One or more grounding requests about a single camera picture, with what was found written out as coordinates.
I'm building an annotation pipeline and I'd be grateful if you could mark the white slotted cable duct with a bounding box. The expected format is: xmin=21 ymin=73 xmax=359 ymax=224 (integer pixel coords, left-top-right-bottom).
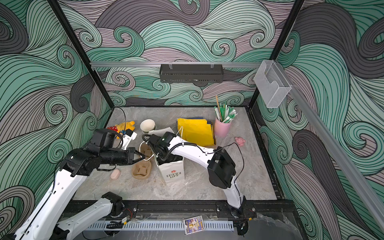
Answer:
xmin=86 ymin=220 xmax=235 ymax=232

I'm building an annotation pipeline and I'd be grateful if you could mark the wrapped straws bundle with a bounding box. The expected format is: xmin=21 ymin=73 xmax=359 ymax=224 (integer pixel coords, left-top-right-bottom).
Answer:
xmin=214 ymin=96 xmax=237 ymax=124

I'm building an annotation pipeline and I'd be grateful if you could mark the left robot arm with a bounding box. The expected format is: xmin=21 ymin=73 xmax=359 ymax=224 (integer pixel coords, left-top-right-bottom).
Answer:
xmin=3 ymin=129 xmax=145 ymax=240

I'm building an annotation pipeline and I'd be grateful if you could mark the stack of paper cups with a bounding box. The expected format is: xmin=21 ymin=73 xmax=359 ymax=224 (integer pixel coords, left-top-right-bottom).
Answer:
xmin=140 ymin=119 xmax=156 ymax=134

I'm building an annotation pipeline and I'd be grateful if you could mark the pink straw holder cup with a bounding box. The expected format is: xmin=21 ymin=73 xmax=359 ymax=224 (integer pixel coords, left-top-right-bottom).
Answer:
xmin=214 ymin=119 xmax=231 ymax=138

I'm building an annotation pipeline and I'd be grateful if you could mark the small pink toy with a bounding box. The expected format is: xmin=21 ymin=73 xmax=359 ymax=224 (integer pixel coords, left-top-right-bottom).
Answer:
xmin=235 ymin=137 xmax=246 ymax=147

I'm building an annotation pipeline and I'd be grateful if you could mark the pink oval soap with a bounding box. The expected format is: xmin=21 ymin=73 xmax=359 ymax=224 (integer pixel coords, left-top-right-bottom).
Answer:
xmin=110 ymin=169 xmax=121 ymax=180

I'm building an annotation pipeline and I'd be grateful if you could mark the black wall shelf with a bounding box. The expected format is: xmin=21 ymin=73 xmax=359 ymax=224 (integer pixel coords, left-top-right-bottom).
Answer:
xmin=159 ymin=64 xmax=224 ymax=83

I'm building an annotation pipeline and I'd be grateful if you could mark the small picture card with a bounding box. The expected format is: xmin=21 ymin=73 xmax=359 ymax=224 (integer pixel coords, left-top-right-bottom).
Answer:
xmin=183 ymin=216 xmax=205 ymax=235

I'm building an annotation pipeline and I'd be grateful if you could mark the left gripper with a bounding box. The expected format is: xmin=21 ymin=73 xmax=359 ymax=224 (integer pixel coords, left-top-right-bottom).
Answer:
xmin=101 ymin=147 xmax=147 ymax=166

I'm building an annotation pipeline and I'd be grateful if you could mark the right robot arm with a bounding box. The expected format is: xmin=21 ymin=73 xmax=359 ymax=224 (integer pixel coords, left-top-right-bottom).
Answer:
xmin=142 ymin=132 xmax=245 ymax=218

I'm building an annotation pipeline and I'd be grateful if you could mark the stack of pulp cup carriers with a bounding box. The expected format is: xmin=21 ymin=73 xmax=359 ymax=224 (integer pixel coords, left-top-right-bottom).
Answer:
xmin=132 ymin=142 xmax=155 ymax=180

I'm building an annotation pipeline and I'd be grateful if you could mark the clear acrylic wall holder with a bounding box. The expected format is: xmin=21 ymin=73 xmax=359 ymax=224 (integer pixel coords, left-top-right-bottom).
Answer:
xmin=254 ymin=60 xmax=292 ymax=109

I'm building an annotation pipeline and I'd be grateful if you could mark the yellow bear plush toy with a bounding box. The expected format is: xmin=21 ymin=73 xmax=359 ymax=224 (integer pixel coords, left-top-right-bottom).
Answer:
xmin=107 ymin=121 xmax=135 ymax=133

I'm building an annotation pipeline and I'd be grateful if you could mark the white paper takeout bag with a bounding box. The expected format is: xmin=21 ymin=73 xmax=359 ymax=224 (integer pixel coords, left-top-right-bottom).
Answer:
xmin=138 ymin=126 xmax=186 ymax=185

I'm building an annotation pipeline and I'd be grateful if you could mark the yellow napkin stack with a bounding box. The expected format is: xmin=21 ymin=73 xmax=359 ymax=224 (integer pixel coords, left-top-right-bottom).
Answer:
xmin=177 ymin=118 xmax=215 ymax=147

